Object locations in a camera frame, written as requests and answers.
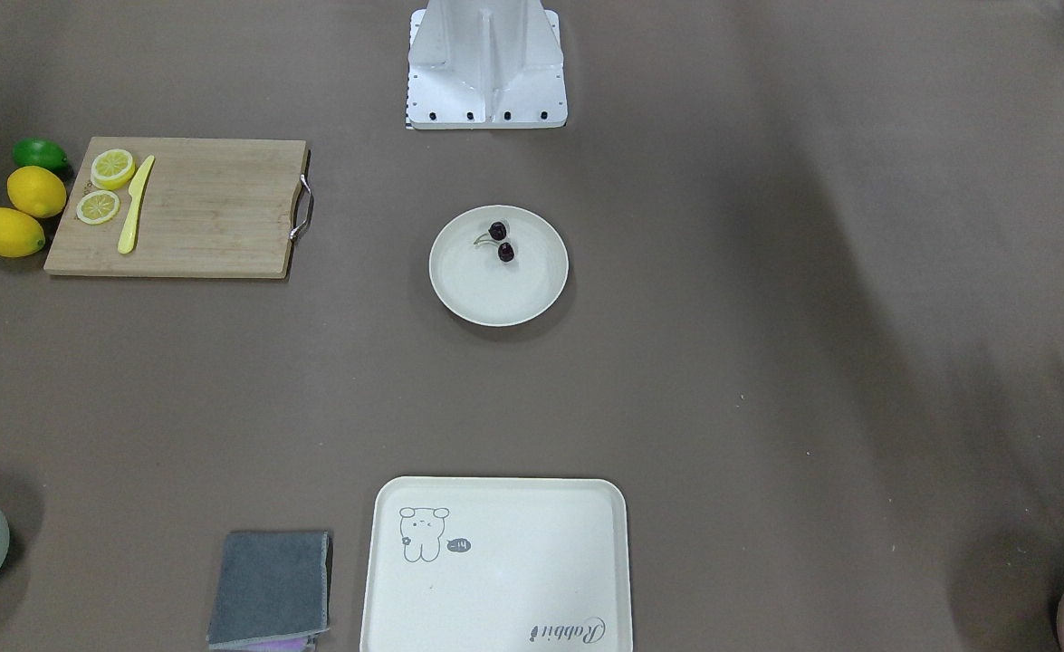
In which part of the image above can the dark red cherry pair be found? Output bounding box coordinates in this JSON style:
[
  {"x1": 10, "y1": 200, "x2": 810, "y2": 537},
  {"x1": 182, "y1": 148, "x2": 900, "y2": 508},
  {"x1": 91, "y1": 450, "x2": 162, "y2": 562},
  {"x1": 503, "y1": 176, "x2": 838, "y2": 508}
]
[{"x1": 473, "y1": 220, "x2": 515, "y2": 264}]

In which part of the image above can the white rabbit tray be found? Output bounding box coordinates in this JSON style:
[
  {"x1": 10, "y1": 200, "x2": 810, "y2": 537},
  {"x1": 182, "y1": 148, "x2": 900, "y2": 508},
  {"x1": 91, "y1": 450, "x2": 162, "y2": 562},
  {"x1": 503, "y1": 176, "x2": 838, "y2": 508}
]
[{"x1": 360, "y1": 477, "x2": 634, "y2": 651}]

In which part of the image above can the round beige plate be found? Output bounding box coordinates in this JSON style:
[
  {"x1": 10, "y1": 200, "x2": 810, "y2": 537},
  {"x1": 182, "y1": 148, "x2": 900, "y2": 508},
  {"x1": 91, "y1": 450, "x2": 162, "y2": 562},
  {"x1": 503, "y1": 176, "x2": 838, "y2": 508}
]
[{"x1": 428, "y1": 204, "x2": 571, "y2": 327}]

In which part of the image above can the wooden cutting board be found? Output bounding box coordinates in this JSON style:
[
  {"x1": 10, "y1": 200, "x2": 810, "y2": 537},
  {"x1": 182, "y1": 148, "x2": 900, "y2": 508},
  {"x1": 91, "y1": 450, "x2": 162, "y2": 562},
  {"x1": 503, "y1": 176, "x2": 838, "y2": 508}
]
[{"x1": 44, "y1": 136, "x2": 311, "y2": 278}]

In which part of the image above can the folded grey cloth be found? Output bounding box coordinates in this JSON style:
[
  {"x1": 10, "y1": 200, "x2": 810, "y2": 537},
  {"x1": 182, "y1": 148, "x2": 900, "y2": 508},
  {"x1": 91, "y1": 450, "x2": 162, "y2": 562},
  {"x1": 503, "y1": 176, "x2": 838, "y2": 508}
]
[{"x1": 207, "y1": 530, "x2": 331, "y2": 651}]

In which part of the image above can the yellow plastic knife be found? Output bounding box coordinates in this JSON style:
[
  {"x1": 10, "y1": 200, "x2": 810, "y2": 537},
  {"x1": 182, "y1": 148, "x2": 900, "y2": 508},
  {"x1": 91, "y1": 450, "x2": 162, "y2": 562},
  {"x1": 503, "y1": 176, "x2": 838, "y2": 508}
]
[{"x1": 117, "y1": 154, "x2": 156, "y2": 255}]

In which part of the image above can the lemon slice upper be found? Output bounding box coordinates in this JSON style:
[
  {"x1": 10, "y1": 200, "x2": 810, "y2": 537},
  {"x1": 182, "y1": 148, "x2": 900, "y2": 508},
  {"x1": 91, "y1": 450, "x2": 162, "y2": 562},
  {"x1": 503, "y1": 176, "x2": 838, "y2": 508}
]
[{"x1": 90, "y1": 149, "x2": 137, "y2": 191}]

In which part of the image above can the lemon slice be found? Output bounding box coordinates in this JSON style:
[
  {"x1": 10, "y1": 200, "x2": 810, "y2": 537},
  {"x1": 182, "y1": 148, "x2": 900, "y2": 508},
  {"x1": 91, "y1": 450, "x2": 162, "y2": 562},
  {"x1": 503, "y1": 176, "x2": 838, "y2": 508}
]
[
  {"x1": 90, "y1": 149, "x2": 137, "y2": 191},
  {"x1": 73, "y1": 189, "x2": 121, "y2": 225}
]

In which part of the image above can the lemon slice lower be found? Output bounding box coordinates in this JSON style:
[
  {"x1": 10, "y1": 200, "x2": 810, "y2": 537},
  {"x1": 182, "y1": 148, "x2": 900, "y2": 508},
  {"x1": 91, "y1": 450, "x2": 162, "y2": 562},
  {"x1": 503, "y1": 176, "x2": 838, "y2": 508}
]
[{"x1": 73, "y1": 189, "x2": 121, "y2": 225}]

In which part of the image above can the yellow lemon near lime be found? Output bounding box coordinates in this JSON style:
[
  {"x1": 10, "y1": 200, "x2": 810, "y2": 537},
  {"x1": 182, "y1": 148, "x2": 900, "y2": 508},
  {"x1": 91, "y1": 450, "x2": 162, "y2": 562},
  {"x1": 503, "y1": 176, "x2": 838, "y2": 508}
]
[{"x1": 6, "y1": 166, "x2": 68, "y2": 219}]

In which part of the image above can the green lime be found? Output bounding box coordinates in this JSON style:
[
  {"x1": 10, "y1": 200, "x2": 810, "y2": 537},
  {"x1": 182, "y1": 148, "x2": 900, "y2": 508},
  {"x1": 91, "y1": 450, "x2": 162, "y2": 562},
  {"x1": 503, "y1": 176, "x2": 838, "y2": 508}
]
[{"x1": 13, "y1": 138, "x2": 71, "y2": 173}]

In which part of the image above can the yellow lemon outer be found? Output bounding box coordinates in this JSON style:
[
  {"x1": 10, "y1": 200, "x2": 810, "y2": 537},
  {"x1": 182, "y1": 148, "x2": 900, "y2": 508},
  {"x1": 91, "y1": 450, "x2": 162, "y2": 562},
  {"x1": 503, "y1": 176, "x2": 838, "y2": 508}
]
[{"x1": 0, "y1": 207, "x2": 47, "y2": 257}]

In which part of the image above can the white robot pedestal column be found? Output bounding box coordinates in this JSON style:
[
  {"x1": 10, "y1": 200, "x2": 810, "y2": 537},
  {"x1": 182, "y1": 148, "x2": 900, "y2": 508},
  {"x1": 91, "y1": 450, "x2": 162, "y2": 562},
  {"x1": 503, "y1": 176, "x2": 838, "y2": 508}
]
[{"x1": 405, "y1": 1, "x2": 569, "y2": 129}]

